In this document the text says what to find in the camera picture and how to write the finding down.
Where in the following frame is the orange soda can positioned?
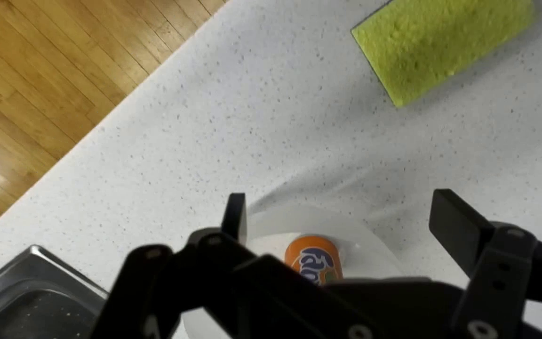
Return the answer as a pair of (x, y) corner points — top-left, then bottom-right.
(285, 234), (347, 289)

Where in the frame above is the yellow sponge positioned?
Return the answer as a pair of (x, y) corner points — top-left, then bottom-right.
(351, 0), (537, 110)

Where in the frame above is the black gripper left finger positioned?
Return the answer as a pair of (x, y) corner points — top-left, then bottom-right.
(89, 193), (381, 339)

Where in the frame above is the steel double sink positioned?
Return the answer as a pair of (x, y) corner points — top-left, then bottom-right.
(0, 244), (112, 339)

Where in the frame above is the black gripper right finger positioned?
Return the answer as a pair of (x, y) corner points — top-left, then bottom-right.
(430, 187), (542, 339)

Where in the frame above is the white bowl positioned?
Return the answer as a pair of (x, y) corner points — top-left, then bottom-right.
(180, 178), (411, 339)

